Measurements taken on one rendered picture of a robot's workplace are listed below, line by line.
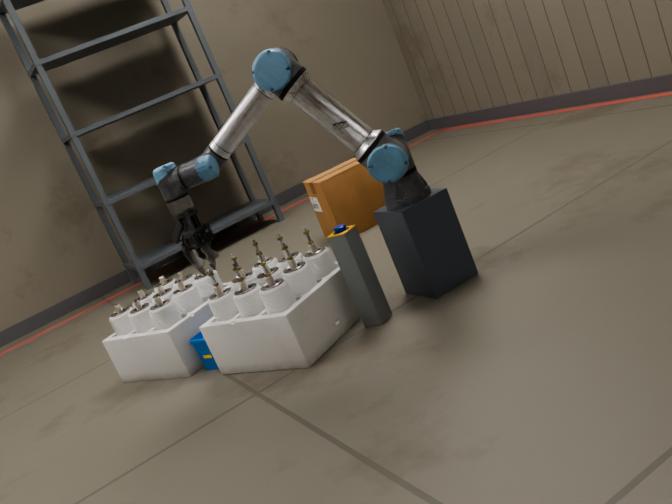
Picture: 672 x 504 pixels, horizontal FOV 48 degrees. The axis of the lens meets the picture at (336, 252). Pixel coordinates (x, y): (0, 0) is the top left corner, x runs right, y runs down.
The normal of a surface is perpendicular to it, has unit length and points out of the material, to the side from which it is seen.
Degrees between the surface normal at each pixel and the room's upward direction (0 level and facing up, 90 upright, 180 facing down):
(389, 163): 97
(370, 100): 90
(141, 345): 90
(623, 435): 0
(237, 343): 90
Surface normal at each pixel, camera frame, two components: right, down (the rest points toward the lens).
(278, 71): -0.21, 0.22
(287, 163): 0.45, 0.05
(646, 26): -0.81, 0.44
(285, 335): -0.52, 0.42
